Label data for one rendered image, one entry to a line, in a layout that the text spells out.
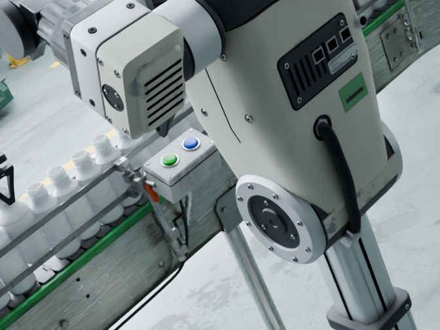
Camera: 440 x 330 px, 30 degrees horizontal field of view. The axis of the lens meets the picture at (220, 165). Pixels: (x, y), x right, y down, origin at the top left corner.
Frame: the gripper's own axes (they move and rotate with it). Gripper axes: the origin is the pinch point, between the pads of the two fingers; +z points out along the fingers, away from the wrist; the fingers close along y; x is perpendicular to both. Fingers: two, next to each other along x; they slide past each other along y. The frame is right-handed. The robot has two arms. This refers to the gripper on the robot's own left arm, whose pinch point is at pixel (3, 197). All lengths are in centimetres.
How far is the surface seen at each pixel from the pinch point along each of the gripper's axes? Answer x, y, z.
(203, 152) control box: 33.7, 19.9, 9.1
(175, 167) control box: 27.2, 18.5, 8.5
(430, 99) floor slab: 213, -83, 118
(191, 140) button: 34.0, 16.9, 6.9
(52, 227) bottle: 4.6, 2.3, 10.5
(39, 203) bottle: 5.2, 1.3, 5.2
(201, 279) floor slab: 77, -98, 118
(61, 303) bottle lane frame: -2.6, 4.8, 24.0
